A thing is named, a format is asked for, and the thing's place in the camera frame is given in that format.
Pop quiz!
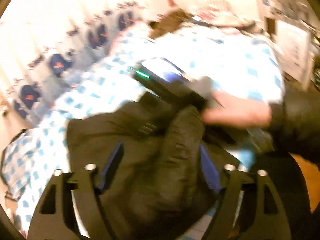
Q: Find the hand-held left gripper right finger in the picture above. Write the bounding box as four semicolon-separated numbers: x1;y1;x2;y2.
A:
199;145;292;240

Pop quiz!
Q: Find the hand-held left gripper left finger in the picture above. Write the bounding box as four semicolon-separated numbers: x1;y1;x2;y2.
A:
27;142;125;240

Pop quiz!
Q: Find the black puffer jacket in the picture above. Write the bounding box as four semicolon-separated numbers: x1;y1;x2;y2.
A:
66;95;240;240

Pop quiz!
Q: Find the person's right hand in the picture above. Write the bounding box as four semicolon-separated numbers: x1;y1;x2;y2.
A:
201;90;274;132

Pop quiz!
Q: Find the blue checkered duvet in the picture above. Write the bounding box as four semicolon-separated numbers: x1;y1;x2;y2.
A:
1;25;285;233

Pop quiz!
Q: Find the brown fuzzy object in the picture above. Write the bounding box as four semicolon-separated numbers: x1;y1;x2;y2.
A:
150;9;198;38

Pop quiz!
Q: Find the whale print curtain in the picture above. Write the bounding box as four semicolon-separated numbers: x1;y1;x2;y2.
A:
0;2;143;128

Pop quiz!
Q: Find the white paper sheet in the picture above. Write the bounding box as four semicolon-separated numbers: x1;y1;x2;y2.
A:
276;20;313;80

